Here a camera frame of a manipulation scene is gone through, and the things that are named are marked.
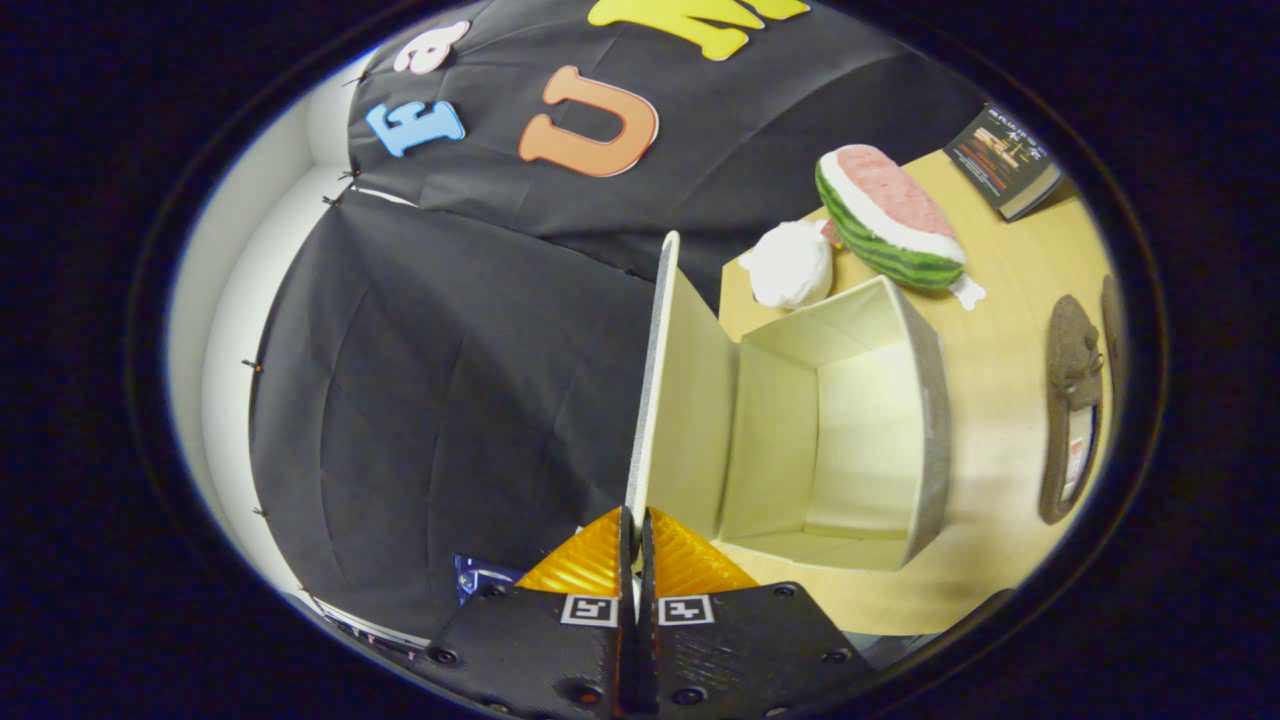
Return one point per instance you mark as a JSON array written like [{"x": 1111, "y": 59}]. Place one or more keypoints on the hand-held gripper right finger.
[{"x": 740, "y": 650}]

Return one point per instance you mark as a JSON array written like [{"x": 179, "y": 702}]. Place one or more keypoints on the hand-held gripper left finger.
[{"x": 560, "y": 650}]

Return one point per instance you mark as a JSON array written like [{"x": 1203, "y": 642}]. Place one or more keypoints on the grey fabric storage box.
[{"x": 860, "y": 450}]

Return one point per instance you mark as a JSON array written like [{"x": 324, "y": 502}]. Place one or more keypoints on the brown fuzzy shoe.
[
  {"x": 1112, "y": 330},
  {"x": 1072, "y": 400}
]

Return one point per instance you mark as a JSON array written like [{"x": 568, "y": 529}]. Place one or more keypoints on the blue printed card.
[{"x": 480, "y": 578}]

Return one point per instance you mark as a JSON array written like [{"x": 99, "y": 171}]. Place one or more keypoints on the black backdrop cloth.
[{"x": 450, "y": 400}]

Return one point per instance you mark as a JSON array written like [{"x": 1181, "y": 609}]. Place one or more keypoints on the white plush toy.
[{"x": 790, "y": 265}]

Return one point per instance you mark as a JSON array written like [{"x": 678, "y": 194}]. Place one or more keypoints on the watermelon slice plush toy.
[{"x": 890, "y": 215}]

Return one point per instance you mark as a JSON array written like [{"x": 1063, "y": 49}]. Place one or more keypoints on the black cover book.
[{"x": 1000, "y": 155}]

